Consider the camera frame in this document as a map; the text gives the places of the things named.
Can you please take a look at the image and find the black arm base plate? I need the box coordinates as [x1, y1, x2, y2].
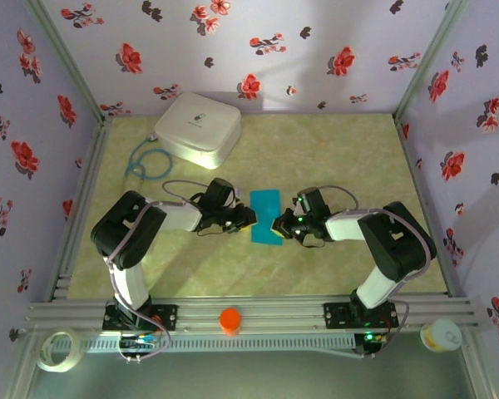
[102, 303, 179, 333]
[323, 302, 399, 330]

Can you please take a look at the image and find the white square plastic box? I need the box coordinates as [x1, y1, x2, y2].
[154, 91, 242, 170]

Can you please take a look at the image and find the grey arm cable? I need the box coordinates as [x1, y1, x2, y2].
[106, 178, 211, 362]
[315, 185, 437, 358]

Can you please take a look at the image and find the clear tape roll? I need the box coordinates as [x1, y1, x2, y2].
[36, 328, 84, 373]

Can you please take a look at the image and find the aluminium side rail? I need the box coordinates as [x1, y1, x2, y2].
[393, 114, 462, 298]
[45, 116, 113, 303]

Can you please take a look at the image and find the light blue coiled cable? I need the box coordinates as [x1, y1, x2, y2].
[123, 132, 175, 183]

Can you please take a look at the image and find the long aluminium base rail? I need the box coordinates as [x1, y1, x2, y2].
[24, 295, 482, 333]

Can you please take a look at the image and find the white yellow round container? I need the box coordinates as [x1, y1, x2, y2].
[419, 318, 462, 353]

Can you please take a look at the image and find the white slotted cable duct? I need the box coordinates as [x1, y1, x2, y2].
[82, 334, 357, 353]

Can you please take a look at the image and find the grey right arm cable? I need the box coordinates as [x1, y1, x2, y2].
[315, 185, 437, 358]

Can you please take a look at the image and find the small circuit board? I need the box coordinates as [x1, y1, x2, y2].
[363, 330, 390, 358]
[118, 334, 159, 362]

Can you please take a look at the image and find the orange plastic cap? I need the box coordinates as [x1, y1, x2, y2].
[219, 307, 243, 337]

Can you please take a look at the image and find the aluminium frame post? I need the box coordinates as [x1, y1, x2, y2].
[24, 0, 113, 126]
[393, 0, 471, 124]

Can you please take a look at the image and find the grey left arm cable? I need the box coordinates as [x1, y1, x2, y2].
[106, 178, 211, 362]

